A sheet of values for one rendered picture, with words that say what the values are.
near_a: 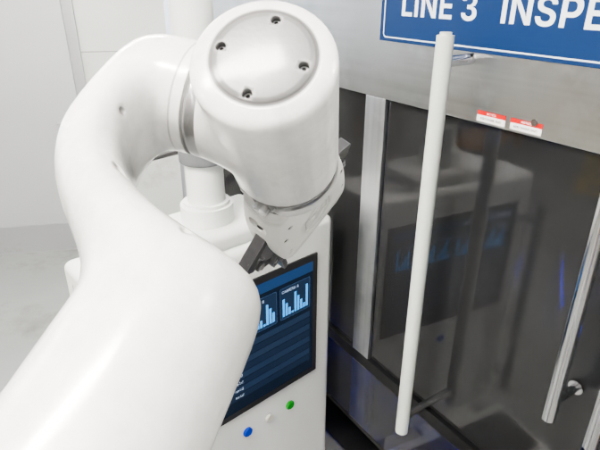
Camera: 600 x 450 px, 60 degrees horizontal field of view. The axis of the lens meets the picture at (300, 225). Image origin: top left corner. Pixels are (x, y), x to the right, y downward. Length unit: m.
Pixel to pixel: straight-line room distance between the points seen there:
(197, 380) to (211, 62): 0.17
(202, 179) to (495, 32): 0.52
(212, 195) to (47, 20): 3.32
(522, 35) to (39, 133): 3.88
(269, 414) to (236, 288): 1.00
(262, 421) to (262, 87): 1.02
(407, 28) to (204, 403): 0.78
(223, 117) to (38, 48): 3.95
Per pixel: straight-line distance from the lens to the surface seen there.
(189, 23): 0.89
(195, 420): 0.22
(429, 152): 0.82
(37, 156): 4.41
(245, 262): 0.50
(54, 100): 4.26
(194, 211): 0.96
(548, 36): 0.77
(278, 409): 1.25
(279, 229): 0.44
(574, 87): 0.76
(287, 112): 0.28
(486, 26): 0.82
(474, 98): 0.85
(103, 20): 4.16
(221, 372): 0.23
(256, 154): 0.31
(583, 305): 0.75
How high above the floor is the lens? 2.00
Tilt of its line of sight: 25 degrees down
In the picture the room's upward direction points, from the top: straight up
